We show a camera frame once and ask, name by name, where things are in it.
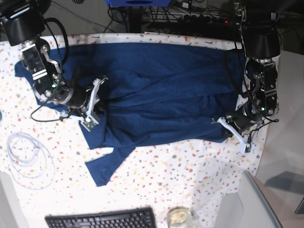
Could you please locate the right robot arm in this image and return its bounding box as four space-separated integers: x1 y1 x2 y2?
0 0 108 132

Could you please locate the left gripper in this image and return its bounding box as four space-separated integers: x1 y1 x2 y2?
211 115 254 153

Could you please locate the dark blue t-shirt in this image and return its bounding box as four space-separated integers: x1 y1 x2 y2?
14 42 247 188

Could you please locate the terrazzo patterned tablecloth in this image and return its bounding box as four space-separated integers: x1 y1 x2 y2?
0 41 268 227

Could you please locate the black keyboard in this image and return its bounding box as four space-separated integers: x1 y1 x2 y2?
45 207 157 228

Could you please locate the blue box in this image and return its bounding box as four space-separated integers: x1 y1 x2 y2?
105 0 177 7

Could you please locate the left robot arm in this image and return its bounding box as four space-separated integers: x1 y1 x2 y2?
214 0 280 154

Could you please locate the black power strip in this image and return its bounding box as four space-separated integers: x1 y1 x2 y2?
142 13 228 24

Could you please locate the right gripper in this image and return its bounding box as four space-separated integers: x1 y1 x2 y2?
59 76 108 132

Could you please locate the glass jar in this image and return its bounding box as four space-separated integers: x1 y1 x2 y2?
166 207 192 228

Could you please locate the coiled white cable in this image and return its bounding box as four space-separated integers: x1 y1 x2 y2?
6 132 57 190

